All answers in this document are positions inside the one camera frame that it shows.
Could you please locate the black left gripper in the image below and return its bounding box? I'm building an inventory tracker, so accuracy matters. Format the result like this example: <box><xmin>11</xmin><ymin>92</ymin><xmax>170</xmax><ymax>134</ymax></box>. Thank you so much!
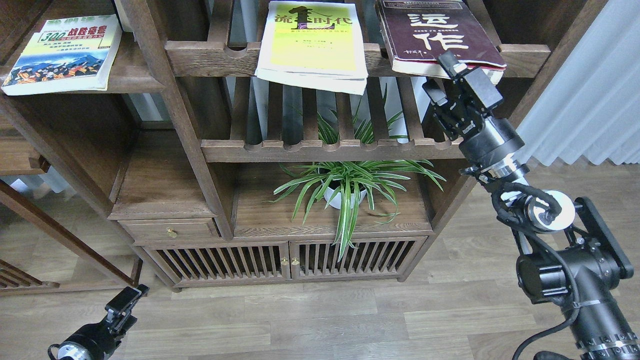
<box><xmin>48</xmin><ymin>284</ymin><xmax>150</xmax><ymax>360</ymax></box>

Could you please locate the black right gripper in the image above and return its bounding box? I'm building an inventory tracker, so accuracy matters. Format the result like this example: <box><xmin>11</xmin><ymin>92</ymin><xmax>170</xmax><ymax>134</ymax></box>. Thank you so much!
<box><xmin>422</xmin><ymin>51</ymin><xmax>525</xmax><ymax>173</ymax></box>

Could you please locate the maroon cover thick book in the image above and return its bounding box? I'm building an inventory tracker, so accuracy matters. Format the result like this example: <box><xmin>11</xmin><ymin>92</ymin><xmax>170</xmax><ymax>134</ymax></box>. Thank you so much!
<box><xmin>375</xmin><ymin>0</ymin><xmax>506</xmax><ymax>85</ymax></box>

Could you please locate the colourful 300 paperback book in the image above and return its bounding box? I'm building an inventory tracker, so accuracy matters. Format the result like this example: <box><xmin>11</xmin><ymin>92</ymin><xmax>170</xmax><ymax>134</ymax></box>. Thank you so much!
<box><xmin>1</xmin><ymin>14</ymin><xmax>122</xmax><ymax>96</ymax></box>

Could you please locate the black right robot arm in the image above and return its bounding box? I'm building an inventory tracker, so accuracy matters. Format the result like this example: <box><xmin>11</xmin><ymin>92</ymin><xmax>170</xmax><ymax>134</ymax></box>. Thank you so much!
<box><xmin>423</xmin><ymin>51</ymin><xmax>640</xmax><ymax>360</ymax></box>

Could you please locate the left slatted cabinet door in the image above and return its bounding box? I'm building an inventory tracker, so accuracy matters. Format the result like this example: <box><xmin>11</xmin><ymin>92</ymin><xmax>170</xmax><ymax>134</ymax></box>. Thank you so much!
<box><xmin>143</xmin><ymin>242</ymin><xmax>291</xmax><ymax>289</ymax></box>

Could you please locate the small wooden drawer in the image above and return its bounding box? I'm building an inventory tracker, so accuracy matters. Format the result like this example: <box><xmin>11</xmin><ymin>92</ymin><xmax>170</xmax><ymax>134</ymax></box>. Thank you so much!
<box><xmin>119</xmin><ymin>218</ymin><xmax>222</xmax><ymax>245</ymax></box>

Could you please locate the white pleated curtain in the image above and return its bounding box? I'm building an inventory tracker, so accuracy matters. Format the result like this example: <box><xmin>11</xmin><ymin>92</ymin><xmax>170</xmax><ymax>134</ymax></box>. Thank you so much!
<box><xmin>516</xmin><ymin>0</ymin><xmax>640</xmax><ymax>166</ymax></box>

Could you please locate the yellow green cover book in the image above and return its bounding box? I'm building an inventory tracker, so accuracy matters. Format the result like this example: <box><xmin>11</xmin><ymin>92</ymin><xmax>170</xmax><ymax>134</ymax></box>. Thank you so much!
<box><xmin>254</xmin><ymin>1</ymin><xmax>368</xmax><ymax>96</ymax></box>

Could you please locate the green spider plant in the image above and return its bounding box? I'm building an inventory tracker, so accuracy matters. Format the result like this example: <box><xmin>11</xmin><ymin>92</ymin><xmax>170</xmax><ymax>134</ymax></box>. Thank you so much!
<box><xmin>265</xmin><ymin>85</ymin><xmax>447</xmax><ymax>262</ymax></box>

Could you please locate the dark wooden bookshelf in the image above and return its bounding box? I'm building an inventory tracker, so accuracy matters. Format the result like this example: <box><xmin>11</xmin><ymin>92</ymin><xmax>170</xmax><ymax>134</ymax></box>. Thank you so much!
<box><xmin>0</xmin><ymin>0</ymin><xmax>606</xmax><ymax>293</ymax></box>

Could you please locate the white plant pot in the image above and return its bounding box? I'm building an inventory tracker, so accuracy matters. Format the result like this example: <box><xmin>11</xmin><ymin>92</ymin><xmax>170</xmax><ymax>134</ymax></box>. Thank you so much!
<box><xmin>323</xmin><ymin>181</ymin><xmax>368</xmax><ymax>210</ymax></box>

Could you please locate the wooden furniture frame left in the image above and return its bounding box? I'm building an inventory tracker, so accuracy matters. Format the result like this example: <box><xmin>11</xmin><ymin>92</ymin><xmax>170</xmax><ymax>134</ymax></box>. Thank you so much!
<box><xmin>0</xmin><ymin>116</ymin><xmax>143</xmax><ymax>296</ymax></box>

